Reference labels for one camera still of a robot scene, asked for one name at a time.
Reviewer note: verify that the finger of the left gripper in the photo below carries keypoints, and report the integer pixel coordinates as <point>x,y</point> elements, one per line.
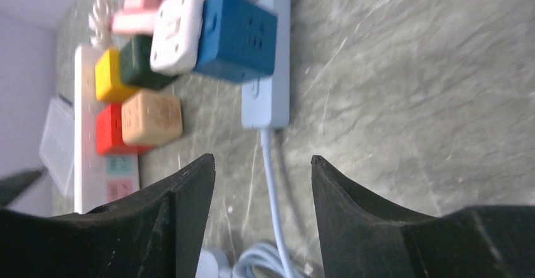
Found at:
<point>14,184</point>

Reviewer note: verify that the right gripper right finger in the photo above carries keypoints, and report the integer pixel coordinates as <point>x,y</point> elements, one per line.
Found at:
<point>362,234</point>

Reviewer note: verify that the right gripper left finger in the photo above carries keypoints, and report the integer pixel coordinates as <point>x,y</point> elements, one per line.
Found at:
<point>154,232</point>

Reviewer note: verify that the white long power strip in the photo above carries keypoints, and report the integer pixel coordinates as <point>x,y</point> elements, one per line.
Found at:
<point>98,180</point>

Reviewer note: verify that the light blue power strip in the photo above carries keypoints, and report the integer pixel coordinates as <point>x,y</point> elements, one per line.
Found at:
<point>266,102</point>

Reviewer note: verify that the red cube socket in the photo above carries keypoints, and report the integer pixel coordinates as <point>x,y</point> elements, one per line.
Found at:
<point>109,139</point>

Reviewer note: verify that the beige cube socket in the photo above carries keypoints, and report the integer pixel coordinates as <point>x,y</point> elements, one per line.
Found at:
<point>151,118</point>

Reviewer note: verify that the yellow cube socket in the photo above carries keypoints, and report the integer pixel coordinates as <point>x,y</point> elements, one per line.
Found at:
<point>109,87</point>

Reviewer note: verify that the dark green cube socket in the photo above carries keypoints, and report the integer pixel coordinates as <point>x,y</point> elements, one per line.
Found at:
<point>134,60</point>

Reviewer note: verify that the blue cube socket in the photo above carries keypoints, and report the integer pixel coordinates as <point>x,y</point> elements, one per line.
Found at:
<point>237,42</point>

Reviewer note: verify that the white cube socket small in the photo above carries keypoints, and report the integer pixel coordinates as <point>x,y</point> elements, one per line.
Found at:
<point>176,36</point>

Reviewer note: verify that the pink power strip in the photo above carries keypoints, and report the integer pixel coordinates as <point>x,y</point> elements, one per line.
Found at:
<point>133,23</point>

